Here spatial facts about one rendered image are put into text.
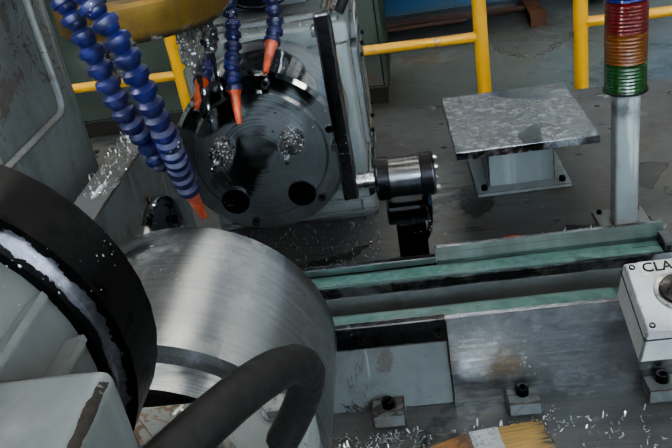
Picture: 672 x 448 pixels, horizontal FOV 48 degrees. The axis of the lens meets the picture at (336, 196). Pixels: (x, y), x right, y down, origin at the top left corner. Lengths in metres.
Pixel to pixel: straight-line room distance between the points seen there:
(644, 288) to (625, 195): 0.58
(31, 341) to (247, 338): 0.28
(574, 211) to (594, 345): 0.45
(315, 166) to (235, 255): 0.48
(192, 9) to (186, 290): 0.29
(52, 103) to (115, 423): 0.80
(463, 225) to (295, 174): 0.35
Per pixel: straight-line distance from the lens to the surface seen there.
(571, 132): 1.34
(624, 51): 1.16
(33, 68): 1.00
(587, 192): 1.40
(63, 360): 0.30
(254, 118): 1.07
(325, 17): 0.93
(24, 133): 0.96
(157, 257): 0.63
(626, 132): 1.21
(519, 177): 1.42
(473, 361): 0.92
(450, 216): 1.34
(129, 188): 0.87
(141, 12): 0.74
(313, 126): 1.07
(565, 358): 0.94
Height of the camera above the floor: 1.46
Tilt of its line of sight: 27 degrees down
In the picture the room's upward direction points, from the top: 10 degrees counter-clockwise
